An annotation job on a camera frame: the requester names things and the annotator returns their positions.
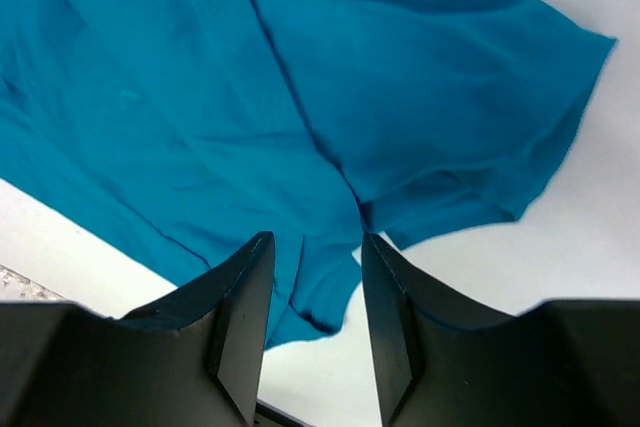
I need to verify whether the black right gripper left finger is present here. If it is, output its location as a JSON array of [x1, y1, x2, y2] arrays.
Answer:
[[1, 232, 275, 426]]

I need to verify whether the teal blue t shirt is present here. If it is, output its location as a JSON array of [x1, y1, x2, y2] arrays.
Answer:
[[1, 0, 615, 347]]

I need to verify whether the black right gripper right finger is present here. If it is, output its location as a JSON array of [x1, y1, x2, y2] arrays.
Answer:
[[361, 235, 639, 426]]

